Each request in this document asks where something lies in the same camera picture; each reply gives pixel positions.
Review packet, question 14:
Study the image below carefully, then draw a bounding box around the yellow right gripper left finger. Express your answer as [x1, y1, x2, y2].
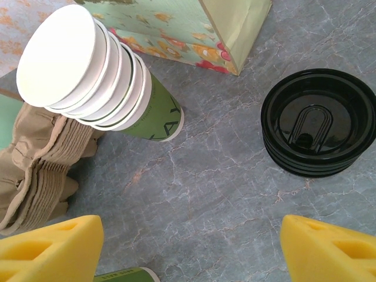
[0, 214, 104, 282]

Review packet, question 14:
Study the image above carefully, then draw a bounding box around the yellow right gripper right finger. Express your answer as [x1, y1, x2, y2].
[279, 214, 376, 282]

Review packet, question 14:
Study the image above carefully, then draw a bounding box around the black plastic cup lid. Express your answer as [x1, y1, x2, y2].
[263, 132, 372, 167]
[266, 140, 368, 173]
[260, 68, 376, 161]

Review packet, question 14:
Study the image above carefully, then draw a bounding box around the green floral paper bag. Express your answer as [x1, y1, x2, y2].
[73, 0, 273, 77]

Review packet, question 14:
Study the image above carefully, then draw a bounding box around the brown pulp cup carrier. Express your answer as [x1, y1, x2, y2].
[0, 102, 98, 227]
[17, 123, 99, 236]
[5, 117, 89, 233]
[11, 120, 95, 234]

